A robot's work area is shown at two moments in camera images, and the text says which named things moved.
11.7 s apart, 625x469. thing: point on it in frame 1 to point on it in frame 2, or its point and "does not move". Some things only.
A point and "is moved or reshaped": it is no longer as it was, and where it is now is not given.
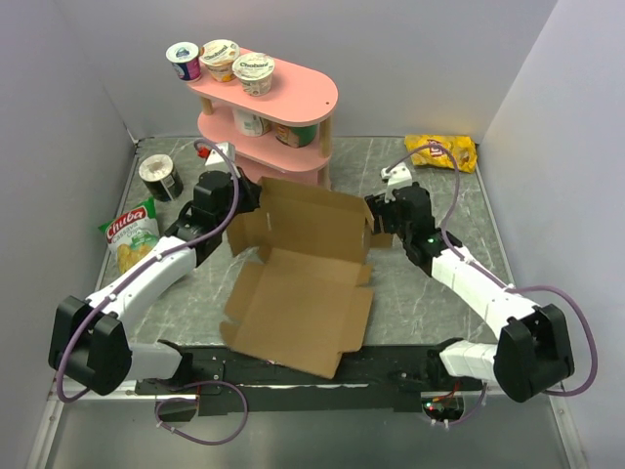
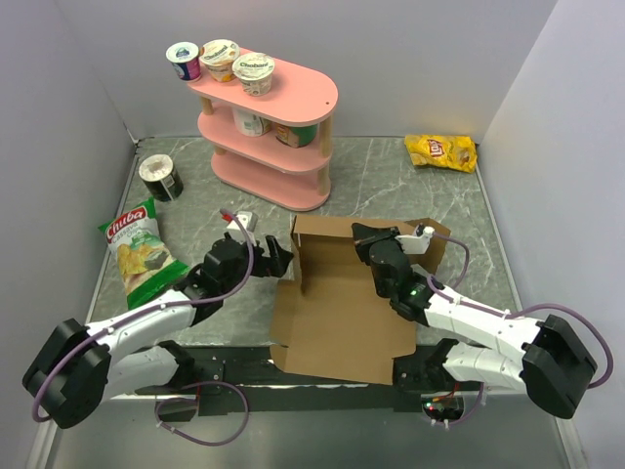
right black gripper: (378, 207) to (364, 236)
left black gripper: (253, 195) to (276, 262)
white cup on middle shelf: (251, 125) does not move
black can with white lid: (159, 178) does not move
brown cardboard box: (308, 300) is moved or reshaped
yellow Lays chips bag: (461, 148) does not move
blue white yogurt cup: (185, 57) does not move
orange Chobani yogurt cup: (219, 56) does not move
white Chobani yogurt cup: (255, 69) does not move
